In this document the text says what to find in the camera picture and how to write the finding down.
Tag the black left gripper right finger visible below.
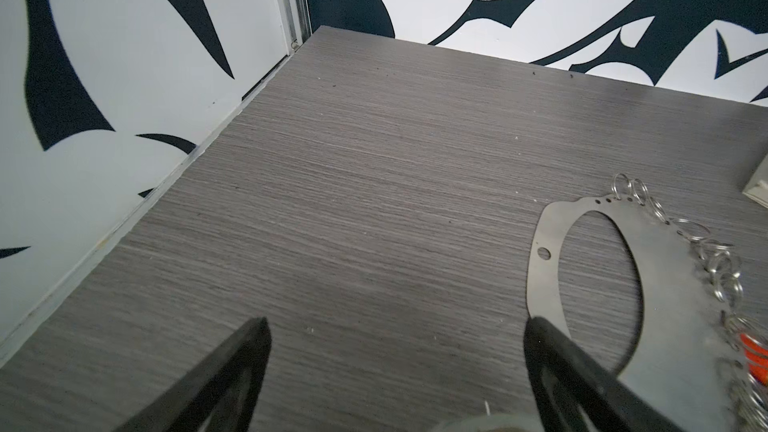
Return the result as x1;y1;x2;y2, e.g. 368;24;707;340
524;317;680;431

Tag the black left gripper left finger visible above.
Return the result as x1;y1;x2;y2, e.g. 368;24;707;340
117;317;272;431

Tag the red plastic key tag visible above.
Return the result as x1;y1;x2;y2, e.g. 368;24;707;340
740;333;768;386

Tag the white digital clock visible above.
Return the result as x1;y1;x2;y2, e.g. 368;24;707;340
742;156;768;208

